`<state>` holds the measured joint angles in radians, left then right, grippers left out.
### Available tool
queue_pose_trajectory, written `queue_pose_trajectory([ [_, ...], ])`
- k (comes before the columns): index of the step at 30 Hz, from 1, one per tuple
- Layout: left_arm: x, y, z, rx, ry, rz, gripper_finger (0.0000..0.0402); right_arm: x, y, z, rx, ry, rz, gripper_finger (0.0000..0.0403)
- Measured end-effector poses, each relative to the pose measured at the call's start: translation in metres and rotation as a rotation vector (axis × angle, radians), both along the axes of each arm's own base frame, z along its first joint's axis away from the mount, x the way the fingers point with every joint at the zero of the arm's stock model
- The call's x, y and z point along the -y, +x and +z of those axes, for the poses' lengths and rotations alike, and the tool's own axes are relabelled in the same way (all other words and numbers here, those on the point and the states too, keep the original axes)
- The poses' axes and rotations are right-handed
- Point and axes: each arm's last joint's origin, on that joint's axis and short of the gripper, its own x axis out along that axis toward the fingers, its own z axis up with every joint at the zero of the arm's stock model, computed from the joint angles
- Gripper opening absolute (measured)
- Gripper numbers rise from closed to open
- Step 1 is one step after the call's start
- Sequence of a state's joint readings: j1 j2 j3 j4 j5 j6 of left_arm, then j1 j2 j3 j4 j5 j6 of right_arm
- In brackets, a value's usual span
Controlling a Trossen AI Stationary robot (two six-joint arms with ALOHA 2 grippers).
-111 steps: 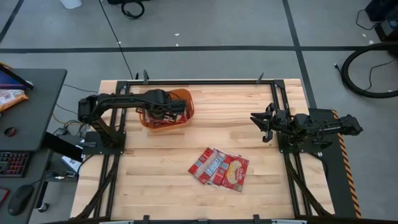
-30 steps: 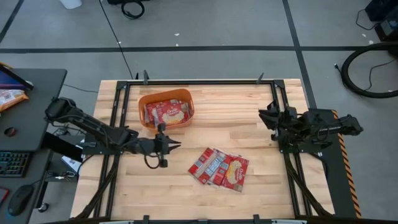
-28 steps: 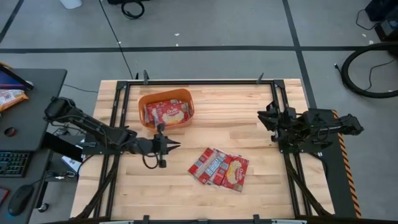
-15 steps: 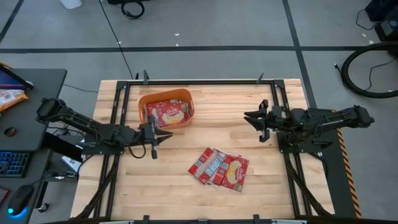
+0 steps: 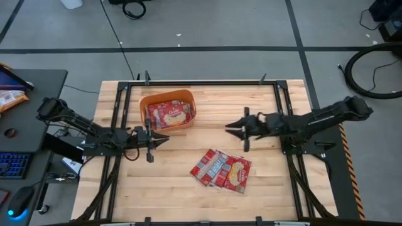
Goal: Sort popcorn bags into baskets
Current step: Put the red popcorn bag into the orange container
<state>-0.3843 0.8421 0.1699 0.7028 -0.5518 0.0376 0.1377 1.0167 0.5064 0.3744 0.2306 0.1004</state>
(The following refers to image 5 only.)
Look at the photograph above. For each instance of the orange plastic basket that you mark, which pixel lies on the orange plastic basket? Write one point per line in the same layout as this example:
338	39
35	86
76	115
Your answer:
166	94

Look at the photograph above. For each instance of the black table clamp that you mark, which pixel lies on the black table clamp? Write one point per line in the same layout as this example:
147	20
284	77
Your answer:
147	78
258	221
262	79
147	221

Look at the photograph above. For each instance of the laptop with blue screen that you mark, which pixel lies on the laptop with blue screen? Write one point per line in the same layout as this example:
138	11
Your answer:
9	81

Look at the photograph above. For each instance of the white box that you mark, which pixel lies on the white box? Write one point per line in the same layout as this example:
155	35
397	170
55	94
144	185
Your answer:
71	165

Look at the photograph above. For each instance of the small dark round object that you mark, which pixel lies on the small dark round object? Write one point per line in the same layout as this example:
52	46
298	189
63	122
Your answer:
10	132

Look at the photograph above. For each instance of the black power adapter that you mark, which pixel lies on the black power adapter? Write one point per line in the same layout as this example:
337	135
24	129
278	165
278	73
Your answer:
63	132

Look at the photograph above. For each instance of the black computer mouse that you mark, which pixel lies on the black computer mouse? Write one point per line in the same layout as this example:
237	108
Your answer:
20	201

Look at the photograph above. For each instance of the black angled panel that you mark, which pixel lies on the black angled panel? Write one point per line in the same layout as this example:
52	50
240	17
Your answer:
63	147

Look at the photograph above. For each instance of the black caster wheel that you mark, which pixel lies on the black caster wheel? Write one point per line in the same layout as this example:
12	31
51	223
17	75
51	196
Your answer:
44	209

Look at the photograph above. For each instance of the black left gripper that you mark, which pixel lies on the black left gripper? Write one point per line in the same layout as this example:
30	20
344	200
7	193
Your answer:
141	138

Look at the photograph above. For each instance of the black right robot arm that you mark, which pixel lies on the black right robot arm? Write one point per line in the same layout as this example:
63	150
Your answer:
329	117

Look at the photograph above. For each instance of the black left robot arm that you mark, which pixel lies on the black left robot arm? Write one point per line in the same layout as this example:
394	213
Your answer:
78	120

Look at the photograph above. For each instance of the backlit black keyboard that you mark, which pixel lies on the backlit black keyboard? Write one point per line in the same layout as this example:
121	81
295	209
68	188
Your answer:
14	164

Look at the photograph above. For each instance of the black desk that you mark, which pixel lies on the black desk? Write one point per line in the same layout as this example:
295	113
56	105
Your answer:
28	132

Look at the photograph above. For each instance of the black plate with hazard stripe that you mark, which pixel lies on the black plate with hazard stripe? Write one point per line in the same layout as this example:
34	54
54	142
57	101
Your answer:
337	175

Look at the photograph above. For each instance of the black equipment box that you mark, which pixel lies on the black equipment box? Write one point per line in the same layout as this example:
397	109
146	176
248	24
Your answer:
391	22

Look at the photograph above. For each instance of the orange snack bag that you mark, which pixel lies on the orange snack bag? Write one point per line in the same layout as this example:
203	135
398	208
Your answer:
11	100

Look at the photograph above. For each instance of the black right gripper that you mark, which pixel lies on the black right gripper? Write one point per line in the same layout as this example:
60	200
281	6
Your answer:
260	125

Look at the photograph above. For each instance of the red popcorn bag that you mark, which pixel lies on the red popcorn bag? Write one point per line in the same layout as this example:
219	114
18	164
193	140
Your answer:
180	103
223	171
153	114
238	175
204	166
174	116

